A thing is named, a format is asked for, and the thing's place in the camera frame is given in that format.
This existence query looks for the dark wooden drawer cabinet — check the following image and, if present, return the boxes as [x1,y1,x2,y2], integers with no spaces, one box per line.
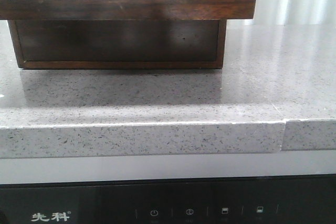
[8,20,226,69]

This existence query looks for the black appliance control panel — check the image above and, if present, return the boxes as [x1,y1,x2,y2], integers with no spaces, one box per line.
[1,174,335,223]

